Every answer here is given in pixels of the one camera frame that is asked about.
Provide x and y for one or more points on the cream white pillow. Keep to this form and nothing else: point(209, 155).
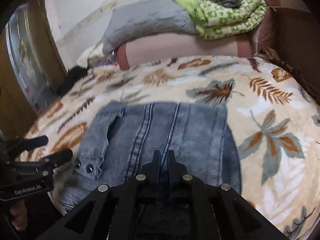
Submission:
point(92, 56)

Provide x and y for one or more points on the green patterned quilt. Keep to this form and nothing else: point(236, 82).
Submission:
point(214, 21)

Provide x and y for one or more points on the blue denim jeans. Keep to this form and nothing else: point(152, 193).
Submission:
point(122, 138)

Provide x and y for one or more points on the pink sofa armrest cushion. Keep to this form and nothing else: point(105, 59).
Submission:
point(170, 45)

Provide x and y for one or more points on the wooden door with glass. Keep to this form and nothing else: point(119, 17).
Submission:
point(31, 67)

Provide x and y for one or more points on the leaf-patterned cream blanket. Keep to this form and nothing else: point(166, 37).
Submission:
point(274, 123)

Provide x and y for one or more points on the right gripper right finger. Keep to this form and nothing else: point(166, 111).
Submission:
point(217, 212)

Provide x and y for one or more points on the brown sofa backrest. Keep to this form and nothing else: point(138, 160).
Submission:
point(289, 38)

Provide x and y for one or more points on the black cloth on sofa edge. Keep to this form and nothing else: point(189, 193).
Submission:
point(74, 75)

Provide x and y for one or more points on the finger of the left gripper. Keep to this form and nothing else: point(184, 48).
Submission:
point(57, 159)
point(20, 144)

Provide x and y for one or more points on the grey quilted pillow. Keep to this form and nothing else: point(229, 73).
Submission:
point(145, 18)

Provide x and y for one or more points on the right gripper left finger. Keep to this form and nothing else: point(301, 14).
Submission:
point(109, 212)

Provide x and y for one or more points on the person's left hand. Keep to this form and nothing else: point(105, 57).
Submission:
point(19, 213)

